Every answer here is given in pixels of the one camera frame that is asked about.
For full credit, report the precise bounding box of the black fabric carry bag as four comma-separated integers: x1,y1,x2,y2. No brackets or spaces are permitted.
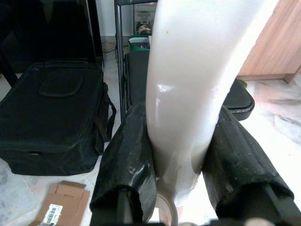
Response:
0,61,117,176

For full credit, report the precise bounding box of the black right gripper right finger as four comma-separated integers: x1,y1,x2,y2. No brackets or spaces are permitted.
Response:
201,105,301,226

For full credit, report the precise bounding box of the flat brown cardboard box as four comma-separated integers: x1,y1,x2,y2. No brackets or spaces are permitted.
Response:
29,180,91,226

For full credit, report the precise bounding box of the glossy black cabinet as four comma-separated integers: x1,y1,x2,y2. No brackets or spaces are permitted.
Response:
0,0,104,81

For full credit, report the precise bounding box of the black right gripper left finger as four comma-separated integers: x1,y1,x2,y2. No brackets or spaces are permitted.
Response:
90,103,158,226

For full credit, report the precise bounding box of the black metal rack frame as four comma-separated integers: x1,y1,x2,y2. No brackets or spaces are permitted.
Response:
114,0,158,121

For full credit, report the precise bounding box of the small plush toy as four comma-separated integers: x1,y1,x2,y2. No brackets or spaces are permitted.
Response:
136,20,153,36

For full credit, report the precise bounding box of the cream long-handled dustpan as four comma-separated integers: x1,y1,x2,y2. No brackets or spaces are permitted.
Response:
145,0,280,226

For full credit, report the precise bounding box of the green cardboard box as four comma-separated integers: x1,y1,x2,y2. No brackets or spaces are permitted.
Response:
128,34,151,51

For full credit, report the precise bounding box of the light wooden panel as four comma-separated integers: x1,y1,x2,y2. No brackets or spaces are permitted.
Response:
237,0,301,83

